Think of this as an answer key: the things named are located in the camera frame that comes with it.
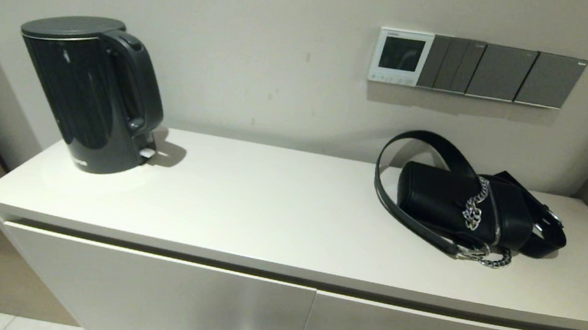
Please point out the white wall thermostat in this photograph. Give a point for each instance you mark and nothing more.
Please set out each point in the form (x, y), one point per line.
(401, 52)

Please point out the white sideboard cabinet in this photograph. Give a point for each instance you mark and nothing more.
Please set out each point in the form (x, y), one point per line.
(288, 214)

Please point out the black electric kettle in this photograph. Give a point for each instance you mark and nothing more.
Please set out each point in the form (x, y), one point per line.
(91, 97)

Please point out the grey triple wall switch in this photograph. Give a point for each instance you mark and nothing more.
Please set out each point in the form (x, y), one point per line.
(449, 64)

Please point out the grey single wall switch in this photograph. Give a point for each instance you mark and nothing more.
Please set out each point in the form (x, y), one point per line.
(550, 80)
(501, 72)

